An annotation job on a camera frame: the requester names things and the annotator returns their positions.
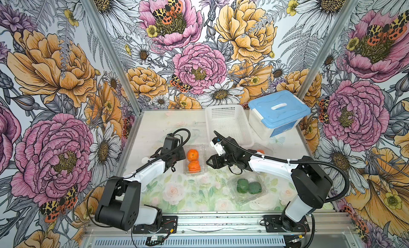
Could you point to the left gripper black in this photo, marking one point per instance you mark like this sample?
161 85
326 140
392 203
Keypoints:
181 157

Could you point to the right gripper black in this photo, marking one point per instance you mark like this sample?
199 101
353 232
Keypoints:
215 161

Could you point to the clear clamshell container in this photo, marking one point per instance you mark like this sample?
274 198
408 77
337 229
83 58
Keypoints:
202 153
267 151

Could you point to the white perforated plastic basket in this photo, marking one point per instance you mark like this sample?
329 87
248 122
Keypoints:
229 121

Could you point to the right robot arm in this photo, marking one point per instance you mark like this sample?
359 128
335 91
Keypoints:
311 182

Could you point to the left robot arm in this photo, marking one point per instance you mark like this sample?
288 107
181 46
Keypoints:
120 204

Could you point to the green fruit left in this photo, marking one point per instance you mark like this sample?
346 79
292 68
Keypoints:
242 186

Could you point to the green fruit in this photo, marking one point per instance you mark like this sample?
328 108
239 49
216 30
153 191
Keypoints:
255 188
242 186

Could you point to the clear clamshell with green fruit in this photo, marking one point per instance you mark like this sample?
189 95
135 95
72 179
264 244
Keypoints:
242 199

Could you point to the green fruit right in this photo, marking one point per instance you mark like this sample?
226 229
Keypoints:
255 188

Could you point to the blue lid storage box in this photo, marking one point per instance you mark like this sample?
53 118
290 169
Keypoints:
276 113

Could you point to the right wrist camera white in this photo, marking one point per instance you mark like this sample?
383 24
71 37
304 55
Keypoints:
216 144

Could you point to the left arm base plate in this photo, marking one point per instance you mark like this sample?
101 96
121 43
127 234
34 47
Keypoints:
163 225

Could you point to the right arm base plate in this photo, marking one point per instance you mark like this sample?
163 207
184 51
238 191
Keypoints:
274 224

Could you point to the aluminium front rail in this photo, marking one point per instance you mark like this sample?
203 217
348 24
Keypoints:
234 230

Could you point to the left aluminium corner post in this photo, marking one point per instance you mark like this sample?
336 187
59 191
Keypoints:
103 35

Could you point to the aluminium corner post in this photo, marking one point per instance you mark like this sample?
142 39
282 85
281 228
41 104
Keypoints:
342 19
103 35

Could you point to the right aluminium corner post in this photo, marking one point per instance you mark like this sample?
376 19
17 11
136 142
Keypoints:
342 19

